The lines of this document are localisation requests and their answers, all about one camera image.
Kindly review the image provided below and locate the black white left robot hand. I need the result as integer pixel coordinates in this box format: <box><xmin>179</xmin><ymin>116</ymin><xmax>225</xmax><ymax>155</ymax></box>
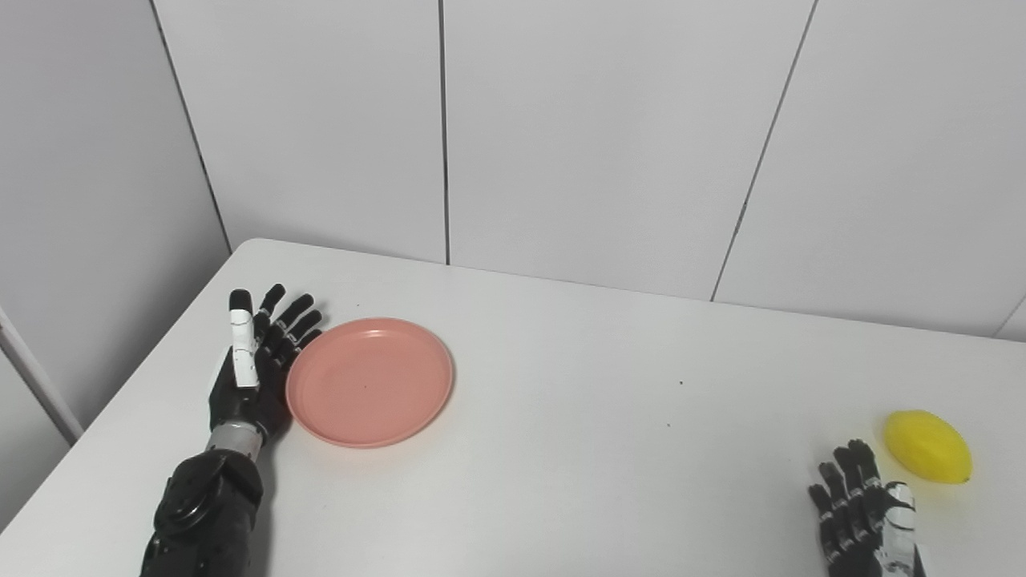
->
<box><xmin>208</xmin><ymin>283</ymin><xmax>323</xmax><ymax>442</ymax></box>

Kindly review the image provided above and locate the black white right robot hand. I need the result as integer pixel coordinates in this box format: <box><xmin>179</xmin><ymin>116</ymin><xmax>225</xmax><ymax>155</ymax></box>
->
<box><xmin>808</xmin><ymin>438</ymin><xmax>928</xmax><ymax>577</ymax></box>

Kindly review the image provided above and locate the yellow lemon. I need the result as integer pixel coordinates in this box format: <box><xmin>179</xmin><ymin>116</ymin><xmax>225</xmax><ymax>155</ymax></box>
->
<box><xmin>883</xmin><ymin>410</ymin><xmax>974</xmax><ymax>484</ymax></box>

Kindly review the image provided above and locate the pink round plate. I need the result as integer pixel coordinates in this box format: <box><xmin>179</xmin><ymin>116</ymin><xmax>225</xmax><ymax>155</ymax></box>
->
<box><xmin>285</xmin><ymin>317</ymin><xmax>455</xmax><ymax>449</ymax></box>

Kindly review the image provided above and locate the white slanted pole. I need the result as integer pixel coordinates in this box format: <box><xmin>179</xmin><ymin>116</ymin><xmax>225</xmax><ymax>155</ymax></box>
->
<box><xmin>0</xmin><ymin>309</ymin><xmax>85</xmax><ymax>446</ymax></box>

